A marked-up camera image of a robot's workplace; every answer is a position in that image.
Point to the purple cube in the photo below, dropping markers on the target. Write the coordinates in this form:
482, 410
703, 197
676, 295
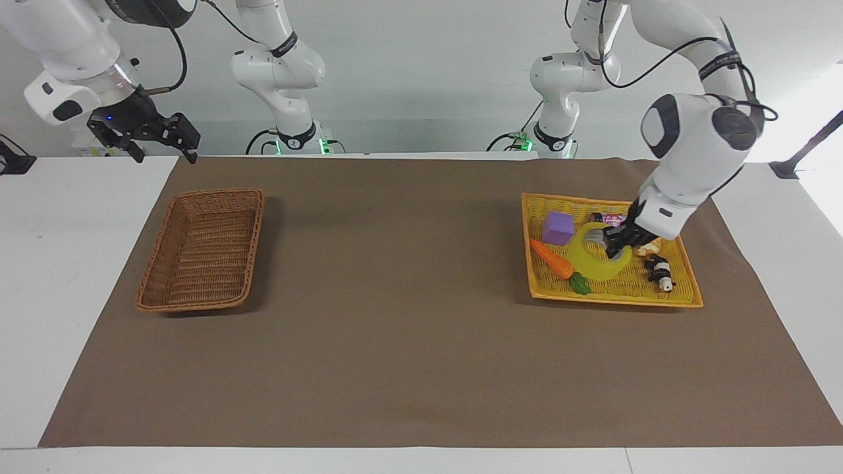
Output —
558, 228

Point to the yellow wicker basket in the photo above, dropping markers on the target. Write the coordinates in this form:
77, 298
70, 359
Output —
619, 289

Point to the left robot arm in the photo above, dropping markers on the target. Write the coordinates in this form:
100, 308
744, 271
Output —
691, 145

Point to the toy carrot with green leaf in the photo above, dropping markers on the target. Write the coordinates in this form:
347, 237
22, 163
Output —
552, 258

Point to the brown wicker basket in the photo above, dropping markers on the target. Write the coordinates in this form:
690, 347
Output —
201, 253

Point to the pink printed packet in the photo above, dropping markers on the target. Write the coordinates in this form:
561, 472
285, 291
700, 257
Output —
611, 218

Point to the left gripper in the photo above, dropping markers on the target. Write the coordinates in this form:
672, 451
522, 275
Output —
640, 222

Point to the tan toy bread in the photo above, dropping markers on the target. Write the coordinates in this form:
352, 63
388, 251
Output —
651, 248

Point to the yellow toy banana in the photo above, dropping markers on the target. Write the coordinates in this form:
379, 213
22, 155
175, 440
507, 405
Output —
593, 266

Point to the black and white toy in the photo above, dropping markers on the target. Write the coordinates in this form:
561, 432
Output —
659, 268

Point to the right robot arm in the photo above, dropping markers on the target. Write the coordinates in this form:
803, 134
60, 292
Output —
69, 46

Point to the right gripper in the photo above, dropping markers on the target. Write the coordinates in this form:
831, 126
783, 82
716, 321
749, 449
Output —
125, 112

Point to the black stand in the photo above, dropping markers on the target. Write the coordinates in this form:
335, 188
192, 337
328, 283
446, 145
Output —
807, 148
14, 161

